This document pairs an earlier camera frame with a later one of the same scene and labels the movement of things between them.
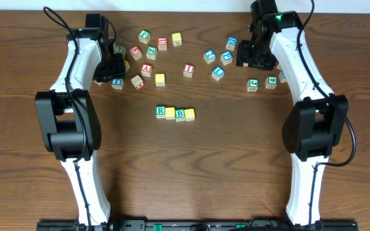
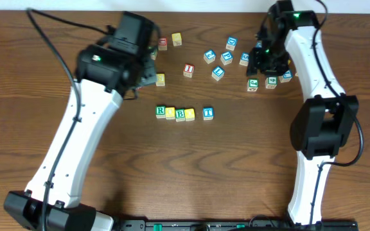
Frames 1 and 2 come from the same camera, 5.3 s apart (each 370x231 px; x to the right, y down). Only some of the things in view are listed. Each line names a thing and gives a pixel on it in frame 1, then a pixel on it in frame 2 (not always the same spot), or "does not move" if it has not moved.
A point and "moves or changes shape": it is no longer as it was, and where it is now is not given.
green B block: (180, 115) does not move
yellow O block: (170, 113) does not move
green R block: (160, 111) does not move
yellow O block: (189, 114) does not move
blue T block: (117, 83) moves or changes shape
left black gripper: (108, 71) → (149, 74)
